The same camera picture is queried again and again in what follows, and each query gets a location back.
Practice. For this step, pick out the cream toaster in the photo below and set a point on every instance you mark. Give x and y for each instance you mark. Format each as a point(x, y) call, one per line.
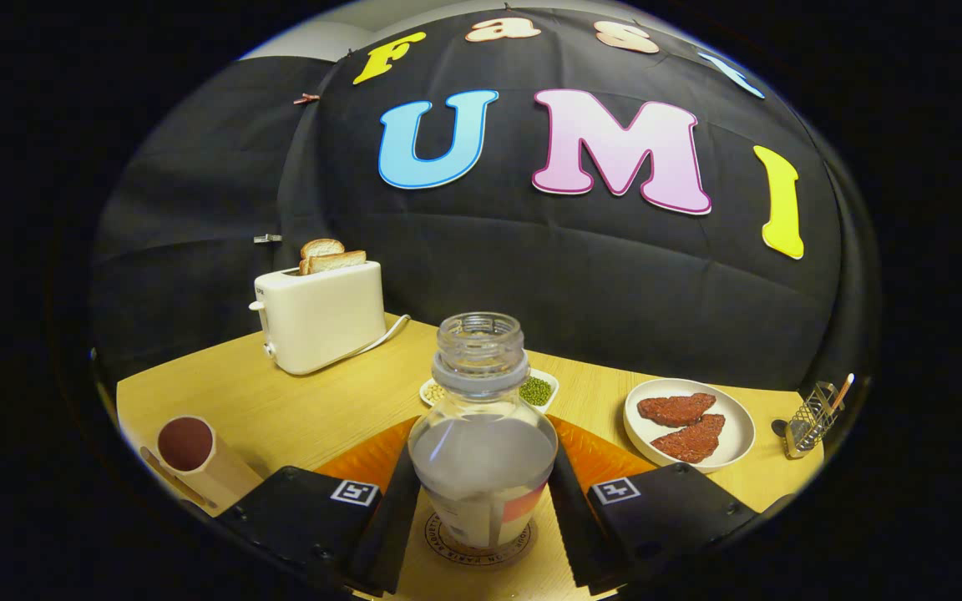
point(322, 321)

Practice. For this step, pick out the white round plate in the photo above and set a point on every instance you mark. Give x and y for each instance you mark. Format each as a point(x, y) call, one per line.
point(736, 430)

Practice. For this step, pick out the round cork coaster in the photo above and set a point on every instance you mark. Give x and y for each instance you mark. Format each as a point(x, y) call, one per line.
point(439, 547)

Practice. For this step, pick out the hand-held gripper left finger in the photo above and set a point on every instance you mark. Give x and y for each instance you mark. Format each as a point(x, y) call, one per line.
point(385, 534)

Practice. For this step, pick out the white divided bean dish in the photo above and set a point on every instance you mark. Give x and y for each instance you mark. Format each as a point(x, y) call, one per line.
point(538, 391)

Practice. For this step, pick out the wooden table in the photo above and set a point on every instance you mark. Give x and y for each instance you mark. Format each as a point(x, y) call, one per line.
point(314, 409)

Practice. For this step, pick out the red meat patty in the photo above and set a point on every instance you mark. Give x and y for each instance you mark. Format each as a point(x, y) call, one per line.
point(691, 441)
point(675, 408)

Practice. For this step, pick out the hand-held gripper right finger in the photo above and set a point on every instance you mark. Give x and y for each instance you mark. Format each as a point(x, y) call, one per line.
point(573, 526)

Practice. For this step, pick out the black backdrop cloth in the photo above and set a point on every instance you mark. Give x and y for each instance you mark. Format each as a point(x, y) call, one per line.
point(531, 267)

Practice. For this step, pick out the red clip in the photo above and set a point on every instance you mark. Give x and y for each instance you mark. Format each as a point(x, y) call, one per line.
point(306, 98)

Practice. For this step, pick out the clear plastic juice bottle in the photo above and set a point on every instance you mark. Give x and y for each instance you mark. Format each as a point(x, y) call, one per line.
point(481, 467)

